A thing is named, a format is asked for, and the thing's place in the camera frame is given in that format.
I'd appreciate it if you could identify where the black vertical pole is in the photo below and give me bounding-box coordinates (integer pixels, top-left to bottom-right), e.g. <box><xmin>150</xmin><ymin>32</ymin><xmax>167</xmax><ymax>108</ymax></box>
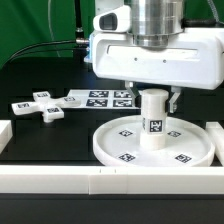
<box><xmin>74</xmin><ymin>0</ymin><xmax>84</xmax><ymax>38</ymax></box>

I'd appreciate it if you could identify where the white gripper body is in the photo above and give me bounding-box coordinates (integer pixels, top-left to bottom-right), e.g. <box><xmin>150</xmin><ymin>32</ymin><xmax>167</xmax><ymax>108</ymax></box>
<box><xmin>92</xmin><ymin>28</ymin><xmax>224</xmax><ymax>90</ymax></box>

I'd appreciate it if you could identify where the white cross-shaped table base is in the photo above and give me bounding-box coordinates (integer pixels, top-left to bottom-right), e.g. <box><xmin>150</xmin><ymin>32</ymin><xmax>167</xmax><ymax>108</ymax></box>
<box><xmin>11</xmin><ymin>91</ymin><xmax>81</xmax><ymax>123</ymax></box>

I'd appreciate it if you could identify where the white fence block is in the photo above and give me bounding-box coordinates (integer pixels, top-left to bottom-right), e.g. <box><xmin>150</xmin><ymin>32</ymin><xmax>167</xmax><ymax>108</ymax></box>
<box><xmin>206</xmin><ymin>122</ymin><xmax>224</xmax><ymax>167</ymax></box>
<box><xmin>0</xmin><ymin>120</ymin><xmax>13</xmax><ymax>154</ymax></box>

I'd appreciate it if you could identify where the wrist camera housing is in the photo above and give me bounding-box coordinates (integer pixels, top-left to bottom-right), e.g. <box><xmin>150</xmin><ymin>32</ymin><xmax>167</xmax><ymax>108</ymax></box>
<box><xmin>93</xmin><ymin>5</ymin><xmax>131</xmax><ymax>33</ymax></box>

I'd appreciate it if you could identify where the white left fence block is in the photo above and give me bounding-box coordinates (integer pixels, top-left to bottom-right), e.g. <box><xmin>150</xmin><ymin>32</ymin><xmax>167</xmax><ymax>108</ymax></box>
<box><xmin>0</xmin><ymin>120</ymin><xmax>13</xmax><ymax>154</ymax></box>

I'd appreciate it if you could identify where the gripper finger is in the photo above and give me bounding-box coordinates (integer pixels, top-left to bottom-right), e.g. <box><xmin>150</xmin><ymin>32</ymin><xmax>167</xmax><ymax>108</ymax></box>
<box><xmin>125</xmin><ymin>81</ymin><xmax>138</xmax><ymax>106</ymax></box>
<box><xmin>168</xmin><ymin>86</ymin><xmax>181</xmax><ymax>113</ymax></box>

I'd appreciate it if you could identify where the white front fence bar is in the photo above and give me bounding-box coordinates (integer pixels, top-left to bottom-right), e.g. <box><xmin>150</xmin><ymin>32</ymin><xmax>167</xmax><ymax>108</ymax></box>
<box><xmin>0</xmin><ymin>165</ymin><xmax>224</xmax><ymax>195</ymax></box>

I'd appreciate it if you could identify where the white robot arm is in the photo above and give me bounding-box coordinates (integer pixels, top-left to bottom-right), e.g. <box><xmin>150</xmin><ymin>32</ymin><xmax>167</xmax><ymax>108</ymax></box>
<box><xmin>87</xmin><ymin>0</ymin><xmax>224</xmax><ymax>112</ymax></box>

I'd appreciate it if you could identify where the white marker sheet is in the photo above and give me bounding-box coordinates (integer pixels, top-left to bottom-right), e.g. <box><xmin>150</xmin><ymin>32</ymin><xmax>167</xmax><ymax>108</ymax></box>
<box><xmin>68</xmin><ymin>89</ymin><xmax>135</xmax><ymax>109</ymax></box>

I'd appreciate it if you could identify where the white right fence block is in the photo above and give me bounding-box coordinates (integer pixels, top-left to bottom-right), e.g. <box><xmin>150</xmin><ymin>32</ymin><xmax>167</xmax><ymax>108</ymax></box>
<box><xmin>206</xmin><ymin>122</ymin><xmax>224</xmax><ymax>167</ymax></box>

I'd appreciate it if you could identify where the black cable bundle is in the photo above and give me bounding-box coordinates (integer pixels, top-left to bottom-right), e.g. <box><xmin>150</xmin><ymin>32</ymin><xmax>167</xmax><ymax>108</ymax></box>
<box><xmin>6</xmin><ymin>39</ymin><xmax>90</xmax><ymax>64</ymax></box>

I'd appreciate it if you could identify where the white round table top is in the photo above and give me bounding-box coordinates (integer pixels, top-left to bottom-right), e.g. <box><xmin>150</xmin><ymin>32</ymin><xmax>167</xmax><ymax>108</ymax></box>
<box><xmin>93</xmin><ymin>115</ymin><xmax>215</xmax><ymax>167</ymax></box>

